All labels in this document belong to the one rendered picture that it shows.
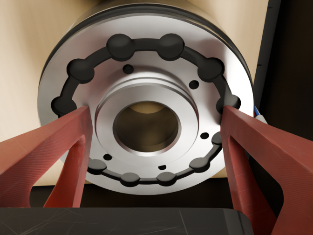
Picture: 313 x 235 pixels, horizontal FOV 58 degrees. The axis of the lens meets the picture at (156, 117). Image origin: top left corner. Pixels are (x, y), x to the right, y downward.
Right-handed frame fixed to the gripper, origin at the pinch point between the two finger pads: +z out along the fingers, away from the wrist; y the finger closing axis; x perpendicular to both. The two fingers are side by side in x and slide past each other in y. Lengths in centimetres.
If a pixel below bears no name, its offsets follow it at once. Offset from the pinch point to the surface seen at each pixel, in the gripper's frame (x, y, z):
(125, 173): 4.0, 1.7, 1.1
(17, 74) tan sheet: -0.6, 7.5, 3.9
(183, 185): 4.7, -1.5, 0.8
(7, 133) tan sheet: 3.3, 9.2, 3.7
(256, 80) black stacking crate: 0.2, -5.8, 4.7
